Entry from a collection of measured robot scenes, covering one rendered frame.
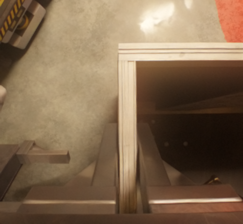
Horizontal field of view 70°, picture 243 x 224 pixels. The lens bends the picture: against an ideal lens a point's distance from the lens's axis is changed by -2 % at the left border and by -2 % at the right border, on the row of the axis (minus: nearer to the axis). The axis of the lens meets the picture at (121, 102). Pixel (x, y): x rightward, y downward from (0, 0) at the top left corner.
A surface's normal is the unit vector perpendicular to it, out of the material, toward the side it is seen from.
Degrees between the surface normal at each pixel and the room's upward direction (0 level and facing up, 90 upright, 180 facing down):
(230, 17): 0
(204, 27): 0
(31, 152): 64
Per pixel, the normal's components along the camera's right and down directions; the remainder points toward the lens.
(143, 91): 0.00, 0.09
